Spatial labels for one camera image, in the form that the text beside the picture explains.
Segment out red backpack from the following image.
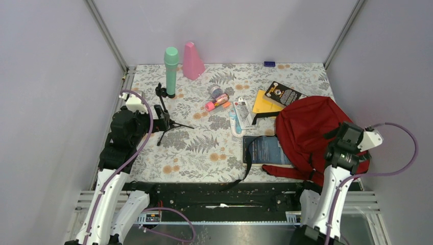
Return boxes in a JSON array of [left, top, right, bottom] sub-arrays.
[[261, 96, 352, 186]]

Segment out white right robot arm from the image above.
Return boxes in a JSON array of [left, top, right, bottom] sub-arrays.
[[275, 116, 383, 244]]

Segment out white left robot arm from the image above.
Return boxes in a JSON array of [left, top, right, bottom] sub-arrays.
[[66, 105, 169, 244]]

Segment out black mini tripod stand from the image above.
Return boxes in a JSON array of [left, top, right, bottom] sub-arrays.
[[153, 83, 194, 146]]

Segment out floral table mat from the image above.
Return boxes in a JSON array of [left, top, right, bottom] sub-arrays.
[[130, 63, 333, 182]]

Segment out pink capped tube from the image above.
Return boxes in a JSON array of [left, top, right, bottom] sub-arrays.
[[204, 93, 229, 112]]

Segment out green toy microphone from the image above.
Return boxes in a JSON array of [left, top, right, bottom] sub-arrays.
[[164, 47, 179, 98]]

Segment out pink cone block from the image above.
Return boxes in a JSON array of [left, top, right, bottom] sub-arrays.
[[182, 42, 206, 80]]

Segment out clear glitter jar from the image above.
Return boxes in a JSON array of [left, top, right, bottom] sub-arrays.
[[209, 85, 224, 99]]

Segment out black paperback book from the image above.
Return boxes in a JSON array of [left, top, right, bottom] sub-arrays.
[[262, 81, 306, 108]]

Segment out dark blue book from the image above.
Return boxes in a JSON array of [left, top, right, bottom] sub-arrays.
[[243, 135, 293, 168]]

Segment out yellow book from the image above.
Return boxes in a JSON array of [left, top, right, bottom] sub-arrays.
[[252, 90, 284, 114]]

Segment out small blue block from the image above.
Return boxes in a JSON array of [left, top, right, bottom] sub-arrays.
[[263, 61, 276, 67]]

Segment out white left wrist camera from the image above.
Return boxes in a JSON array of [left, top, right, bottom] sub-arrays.
[[119, 93, 148, 114]]

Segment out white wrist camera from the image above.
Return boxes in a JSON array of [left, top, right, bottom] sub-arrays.
[[357, 129, 383, 152], [119, 93, 148, 114]]

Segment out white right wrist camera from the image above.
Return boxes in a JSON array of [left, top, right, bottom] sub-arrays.
[[357, 129, 383, 152]]

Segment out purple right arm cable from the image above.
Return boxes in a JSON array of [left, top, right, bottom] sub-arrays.
[[324, 122, 419, 245]]

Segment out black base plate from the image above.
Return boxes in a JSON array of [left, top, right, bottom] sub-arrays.
[[123, 181, 306, 223]]

